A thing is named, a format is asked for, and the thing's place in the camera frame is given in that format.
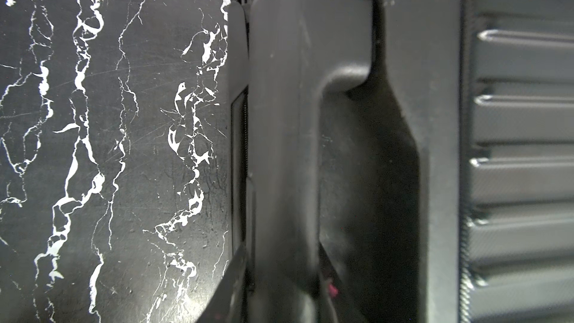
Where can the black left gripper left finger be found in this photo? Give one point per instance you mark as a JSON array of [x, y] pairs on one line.
[[229, 300]]

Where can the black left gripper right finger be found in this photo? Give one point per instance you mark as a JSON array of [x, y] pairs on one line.
[[334, 302]]

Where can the black hard-shell suitcase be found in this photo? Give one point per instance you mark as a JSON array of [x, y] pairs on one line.
[[426, 144]]

